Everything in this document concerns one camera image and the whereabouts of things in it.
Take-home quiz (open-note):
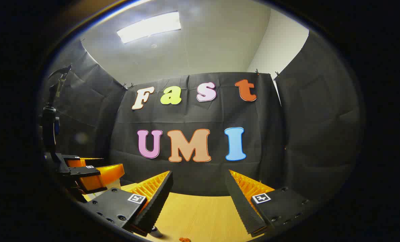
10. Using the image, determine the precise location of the ceiling light panel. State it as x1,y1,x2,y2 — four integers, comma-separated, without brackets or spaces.
116,11,182,44

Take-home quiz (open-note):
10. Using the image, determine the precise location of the wooden desktop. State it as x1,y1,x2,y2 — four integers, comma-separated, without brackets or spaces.
85,183,274,242

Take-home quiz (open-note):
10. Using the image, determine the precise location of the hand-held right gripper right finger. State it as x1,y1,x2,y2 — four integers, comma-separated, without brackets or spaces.
225,170,321,237

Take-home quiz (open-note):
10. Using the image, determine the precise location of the white desktop garbage bin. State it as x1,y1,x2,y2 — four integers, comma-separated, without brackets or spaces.
85,179,122,202

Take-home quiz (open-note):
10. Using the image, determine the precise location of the black backdrop cloth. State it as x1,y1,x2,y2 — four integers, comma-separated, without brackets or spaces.
40,30,365,202

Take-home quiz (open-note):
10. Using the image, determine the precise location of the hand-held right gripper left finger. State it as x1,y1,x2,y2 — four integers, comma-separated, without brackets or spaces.
82,170,174,237

